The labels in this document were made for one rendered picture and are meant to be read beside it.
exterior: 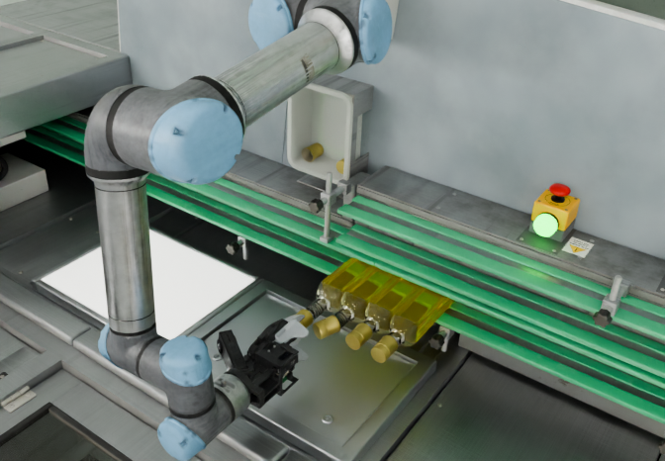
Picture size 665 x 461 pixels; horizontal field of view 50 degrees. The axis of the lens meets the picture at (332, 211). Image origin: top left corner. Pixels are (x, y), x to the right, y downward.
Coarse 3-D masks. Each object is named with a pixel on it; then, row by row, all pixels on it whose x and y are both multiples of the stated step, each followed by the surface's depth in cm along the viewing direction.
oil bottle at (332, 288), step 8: (344, 264) 154; (352, 264) 154; (360, 264) 154; (368, 264) 155; (336, 272) 152; (344, 272) 152; (352, 272) 152; (360, 272) 152; (328, 280) 149; (336, 280) 149; (344, 280) 149; (352, 280) 150; (320, 288) 148; (328, 288) 147; (336, 288) 147; (344, 288) 147; (320, 296) 147; (328, 296) 146; (336, 296) 146; (336, 304) 147
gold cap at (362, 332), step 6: (360, 324) 139; (366, 324) 138; (354, 330) 137; (360, 330) 137; (366, 330) 138; (348, 336) 137; (354, 336) 136; (360, 336) 136; (366, 336) 137; (348, 342) 137; (354, 342) 136; (360, 342) 136; (354, 348) 137
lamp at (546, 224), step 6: (540, 216) 139; (546, 216) 138; (552, 216) 138; (534, 222) 139; (540, 222) 138; (546, 222) 138; (552, 222) 137; (558, 222) 139; (534, 228) 140; (540, 228) 138; (546, 228) 138; (552, 228) 138; (540, 234) 139; (546, 234) 139
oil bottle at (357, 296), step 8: (368, 272) 152; (376, 272) 152; (384, 272) 152; (360, 280) 149; (368, 280) 149; (376, 280) 149; (384, 280) 150; (392, 280) 151; (352, 288) 147; (360, 288) 147; (368, 288) 147; (376, 288) 147; (344, 296) 145; (352, 296) 145; (360, 296) 145; (368, 296) 145; (344, 304) 144; (352, 304) 143; (360, 304) 143; (352, 312) 143; (360, 312) 143; (352, 320) 145; (360, 320) 145
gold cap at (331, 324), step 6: (330, 318) 140; (336, 318) 140; (318, 324) 139; (324, 324) 139; (330, 324) 139; (336, 324) 140; (318, 330) 139; (324, 330) 138; (330, 330) 139; (336, 330) 140; (318, 336) 140; (324, 336) 139
